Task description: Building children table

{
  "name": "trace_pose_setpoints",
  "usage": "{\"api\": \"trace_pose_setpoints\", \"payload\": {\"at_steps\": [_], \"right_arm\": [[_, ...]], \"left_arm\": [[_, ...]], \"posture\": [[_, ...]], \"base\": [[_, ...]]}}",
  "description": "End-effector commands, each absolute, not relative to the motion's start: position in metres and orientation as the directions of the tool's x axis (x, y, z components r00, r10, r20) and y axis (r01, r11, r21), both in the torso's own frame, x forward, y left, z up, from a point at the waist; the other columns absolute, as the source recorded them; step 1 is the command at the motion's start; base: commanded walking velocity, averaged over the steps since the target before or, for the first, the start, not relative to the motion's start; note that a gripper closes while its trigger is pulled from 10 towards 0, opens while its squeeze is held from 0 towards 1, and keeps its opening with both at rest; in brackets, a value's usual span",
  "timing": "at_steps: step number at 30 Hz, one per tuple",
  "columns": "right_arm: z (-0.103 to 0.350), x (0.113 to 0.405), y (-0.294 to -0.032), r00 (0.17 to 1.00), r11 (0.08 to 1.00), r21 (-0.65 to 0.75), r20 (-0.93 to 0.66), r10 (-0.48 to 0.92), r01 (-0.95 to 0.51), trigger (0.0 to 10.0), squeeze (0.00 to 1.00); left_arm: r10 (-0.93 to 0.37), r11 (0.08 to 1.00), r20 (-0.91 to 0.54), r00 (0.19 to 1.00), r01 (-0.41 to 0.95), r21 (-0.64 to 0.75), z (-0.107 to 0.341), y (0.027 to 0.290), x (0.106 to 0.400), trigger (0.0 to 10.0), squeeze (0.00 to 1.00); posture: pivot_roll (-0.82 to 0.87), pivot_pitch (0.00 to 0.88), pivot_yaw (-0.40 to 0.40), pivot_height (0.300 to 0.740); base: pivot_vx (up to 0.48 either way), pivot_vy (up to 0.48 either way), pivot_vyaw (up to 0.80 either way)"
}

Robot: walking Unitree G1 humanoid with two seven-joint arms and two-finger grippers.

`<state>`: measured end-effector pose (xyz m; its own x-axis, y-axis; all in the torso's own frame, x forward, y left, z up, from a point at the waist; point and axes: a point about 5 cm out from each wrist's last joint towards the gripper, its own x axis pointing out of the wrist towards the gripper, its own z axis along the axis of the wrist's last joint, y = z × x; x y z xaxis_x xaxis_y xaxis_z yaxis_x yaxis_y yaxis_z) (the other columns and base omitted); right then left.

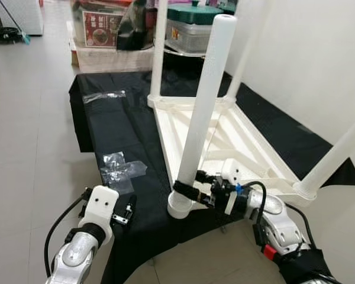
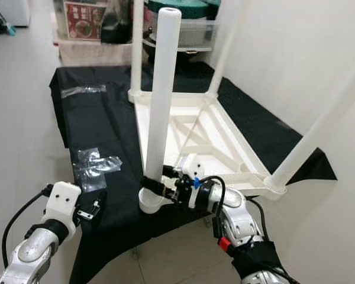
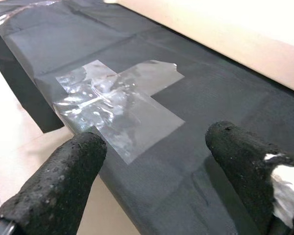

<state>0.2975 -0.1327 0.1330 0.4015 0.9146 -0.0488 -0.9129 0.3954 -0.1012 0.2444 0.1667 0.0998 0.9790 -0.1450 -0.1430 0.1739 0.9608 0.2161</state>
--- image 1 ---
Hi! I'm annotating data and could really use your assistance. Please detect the clear plastic container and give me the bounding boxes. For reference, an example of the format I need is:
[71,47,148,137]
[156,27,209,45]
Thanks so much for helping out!
[164,21,215,57]

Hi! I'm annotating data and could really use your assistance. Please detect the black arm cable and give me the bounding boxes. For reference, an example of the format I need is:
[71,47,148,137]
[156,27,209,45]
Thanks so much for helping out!
[44,188,91,277]
[235,179,318,250]

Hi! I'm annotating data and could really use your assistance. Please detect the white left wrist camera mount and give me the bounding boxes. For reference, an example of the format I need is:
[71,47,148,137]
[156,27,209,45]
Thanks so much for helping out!
[78,185,121,245]

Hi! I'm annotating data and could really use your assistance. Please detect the coiled black hose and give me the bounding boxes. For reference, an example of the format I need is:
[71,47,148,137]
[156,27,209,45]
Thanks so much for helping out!
[0,26,22,46]

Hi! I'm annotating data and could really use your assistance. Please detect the white plastic table top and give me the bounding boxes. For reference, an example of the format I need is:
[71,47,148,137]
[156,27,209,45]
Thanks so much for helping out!
[147,93,318,208]

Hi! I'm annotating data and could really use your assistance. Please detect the black plastic bag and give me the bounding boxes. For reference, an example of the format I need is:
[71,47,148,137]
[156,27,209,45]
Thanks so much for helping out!
[117,0,159,51]

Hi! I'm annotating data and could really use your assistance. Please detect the white appliance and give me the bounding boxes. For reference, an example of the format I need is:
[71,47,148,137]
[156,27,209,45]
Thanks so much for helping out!
[0,0,46,37]

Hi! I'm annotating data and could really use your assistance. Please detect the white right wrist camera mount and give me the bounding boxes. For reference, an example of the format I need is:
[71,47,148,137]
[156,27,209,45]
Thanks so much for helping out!
[220,158,245,216]

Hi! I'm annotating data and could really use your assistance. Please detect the red printed food box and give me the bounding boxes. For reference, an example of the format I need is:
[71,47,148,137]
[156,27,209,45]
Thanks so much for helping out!
[81,10,124,49]

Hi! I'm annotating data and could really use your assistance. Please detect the black table cloth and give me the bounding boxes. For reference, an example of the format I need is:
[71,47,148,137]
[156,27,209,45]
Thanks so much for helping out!
[67,55,355,284]

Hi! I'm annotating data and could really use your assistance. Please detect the clear tape strip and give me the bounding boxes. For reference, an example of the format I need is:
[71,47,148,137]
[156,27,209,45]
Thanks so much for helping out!
[82,89,128,105]

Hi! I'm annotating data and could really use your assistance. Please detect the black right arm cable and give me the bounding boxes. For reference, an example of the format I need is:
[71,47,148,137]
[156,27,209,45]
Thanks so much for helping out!
[235,179,318,250]

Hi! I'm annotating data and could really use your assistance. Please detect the crossed clear tape patch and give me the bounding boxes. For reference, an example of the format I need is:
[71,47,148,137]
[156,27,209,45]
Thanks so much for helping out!
[98,150,149,194]

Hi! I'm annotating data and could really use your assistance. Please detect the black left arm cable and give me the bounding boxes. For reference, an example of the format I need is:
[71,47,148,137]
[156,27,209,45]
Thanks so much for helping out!
[44,188,91,277]

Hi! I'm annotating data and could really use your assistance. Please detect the beige patterned cloth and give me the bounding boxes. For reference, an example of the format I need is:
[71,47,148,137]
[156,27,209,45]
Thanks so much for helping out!
[73,46,159,73]

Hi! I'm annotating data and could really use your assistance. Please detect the clear storage box orange lid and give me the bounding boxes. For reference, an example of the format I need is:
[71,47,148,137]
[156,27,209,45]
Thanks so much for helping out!
[70,0,135,49]

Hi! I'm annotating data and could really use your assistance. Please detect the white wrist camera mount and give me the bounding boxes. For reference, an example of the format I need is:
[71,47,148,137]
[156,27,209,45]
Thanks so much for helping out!
[78,185,121,245]
[220,158,245,216]

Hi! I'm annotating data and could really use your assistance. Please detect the green pot with lid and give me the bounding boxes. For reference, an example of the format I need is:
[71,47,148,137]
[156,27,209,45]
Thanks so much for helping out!
[166,1,226,25]

